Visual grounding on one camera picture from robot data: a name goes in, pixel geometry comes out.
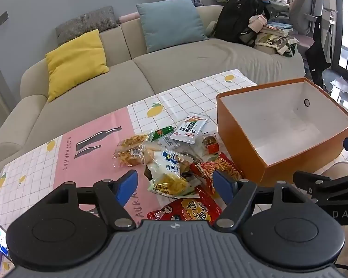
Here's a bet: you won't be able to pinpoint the pink white printed tablecloth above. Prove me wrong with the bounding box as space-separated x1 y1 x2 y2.
0 69 279 273

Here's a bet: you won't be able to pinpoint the large red snack packet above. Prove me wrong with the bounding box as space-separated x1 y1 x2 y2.
146 198 222 223

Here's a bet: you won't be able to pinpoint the beige sofa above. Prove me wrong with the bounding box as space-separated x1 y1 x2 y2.
0 4 306 165

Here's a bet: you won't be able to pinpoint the white carrot print packet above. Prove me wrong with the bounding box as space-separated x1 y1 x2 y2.
170 112 210 145

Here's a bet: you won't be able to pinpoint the clear packet yellow crackers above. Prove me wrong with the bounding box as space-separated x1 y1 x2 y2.
113 133 154 167

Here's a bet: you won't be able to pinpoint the light blue pillow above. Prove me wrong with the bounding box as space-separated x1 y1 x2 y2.
136 0 209 54

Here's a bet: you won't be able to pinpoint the pink pillow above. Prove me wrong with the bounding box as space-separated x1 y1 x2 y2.
118 12 140 24

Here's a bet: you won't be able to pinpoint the orange cardboard box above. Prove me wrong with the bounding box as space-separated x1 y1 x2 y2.
216 78 348 187

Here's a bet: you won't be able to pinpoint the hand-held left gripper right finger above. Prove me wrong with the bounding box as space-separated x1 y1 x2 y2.
212 169 308 228

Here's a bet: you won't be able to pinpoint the green sausage stick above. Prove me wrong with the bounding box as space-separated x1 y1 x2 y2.
150 125 176 142

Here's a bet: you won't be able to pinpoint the pink bottle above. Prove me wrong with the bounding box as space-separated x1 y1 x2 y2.
248 14 267 32

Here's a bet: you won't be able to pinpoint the black hanging garment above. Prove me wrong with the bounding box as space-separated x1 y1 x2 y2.
305 14 332 89

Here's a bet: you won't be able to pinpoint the black backpack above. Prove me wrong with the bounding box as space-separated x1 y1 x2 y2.
214 0 270 47

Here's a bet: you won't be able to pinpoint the small red gold snack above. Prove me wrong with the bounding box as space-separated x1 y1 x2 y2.
201 136 219 155

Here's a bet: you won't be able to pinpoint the red spicy strips packet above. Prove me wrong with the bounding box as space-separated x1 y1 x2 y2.
190 153 244 192

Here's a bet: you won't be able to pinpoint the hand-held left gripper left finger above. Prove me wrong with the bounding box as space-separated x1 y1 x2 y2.
42 169 138 229

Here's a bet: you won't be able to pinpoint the grey office chair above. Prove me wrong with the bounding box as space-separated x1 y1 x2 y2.
288 0 331 55

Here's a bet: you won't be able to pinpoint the grey textured pillow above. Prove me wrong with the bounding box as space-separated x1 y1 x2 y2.
56 6 118 46

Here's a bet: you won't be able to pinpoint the yellow pillow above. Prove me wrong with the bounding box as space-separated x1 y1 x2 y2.
45 29 109 102

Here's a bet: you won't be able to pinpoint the person's beige trouser leg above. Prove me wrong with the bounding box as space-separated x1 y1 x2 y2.
325 161 348 180

